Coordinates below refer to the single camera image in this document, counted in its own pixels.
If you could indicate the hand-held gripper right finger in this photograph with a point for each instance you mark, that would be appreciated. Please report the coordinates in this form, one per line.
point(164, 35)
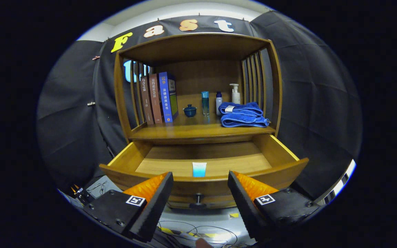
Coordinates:
point(246, 210)

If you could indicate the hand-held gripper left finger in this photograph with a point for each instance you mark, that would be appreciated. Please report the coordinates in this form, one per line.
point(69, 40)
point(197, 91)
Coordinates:
point(153, 210)

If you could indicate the blue squeeze tube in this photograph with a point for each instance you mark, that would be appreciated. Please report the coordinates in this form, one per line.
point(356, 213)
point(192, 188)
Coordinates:
point(199, 169)

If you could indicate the wooden countertop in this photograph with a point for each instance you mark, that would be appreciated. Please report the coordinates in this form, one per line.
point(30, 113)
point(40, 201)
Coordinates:
point(191, 129)

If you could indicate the wooden cabinet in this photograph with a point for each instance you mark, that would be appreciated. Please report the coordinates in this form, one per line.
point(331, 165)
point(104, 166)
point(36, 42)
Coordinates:
point(202, 72)

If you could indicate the blue folded towel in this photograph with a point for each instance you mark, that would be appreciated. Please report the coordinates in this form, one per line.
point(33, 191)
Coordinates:
point(243, 117)

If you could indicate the blue lidded bowl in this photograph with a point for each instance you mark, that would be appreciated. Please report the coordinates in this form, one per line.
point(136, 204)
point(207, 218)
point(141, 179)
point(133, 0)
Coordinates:
point(190, 111)

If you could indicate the dark brown book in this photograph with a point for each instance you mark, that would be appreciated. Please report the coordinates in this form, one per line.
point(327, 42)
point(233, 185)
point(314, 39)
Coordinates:
point(146, 103)

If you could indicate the white bottle blue cap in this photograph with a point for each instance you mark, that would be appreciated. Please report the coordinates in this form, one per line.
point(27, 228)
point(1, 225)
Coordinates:
point(219, 105)

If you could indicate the reddish brown book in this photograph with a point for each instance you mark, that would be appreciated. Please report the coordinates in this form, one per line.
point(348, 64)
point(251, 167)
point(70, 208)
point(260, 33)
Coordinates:
point(155, 100)

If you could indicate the blue book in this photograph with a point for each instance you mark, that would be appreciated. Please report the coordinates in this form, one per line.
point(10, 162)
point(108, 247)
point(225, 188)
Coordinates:
point(165, 98)

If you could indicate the white pump bottle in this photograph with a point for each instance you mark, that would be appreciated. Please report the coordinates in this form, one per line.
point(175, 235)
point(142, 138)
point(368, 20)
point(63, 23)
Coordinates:
point(235, 97)

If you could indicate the blue clear bottle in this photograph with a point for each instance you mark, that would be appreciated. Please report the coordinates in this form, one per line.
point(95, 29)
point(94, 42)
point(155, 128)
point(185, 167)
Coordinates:
point(205, 103)

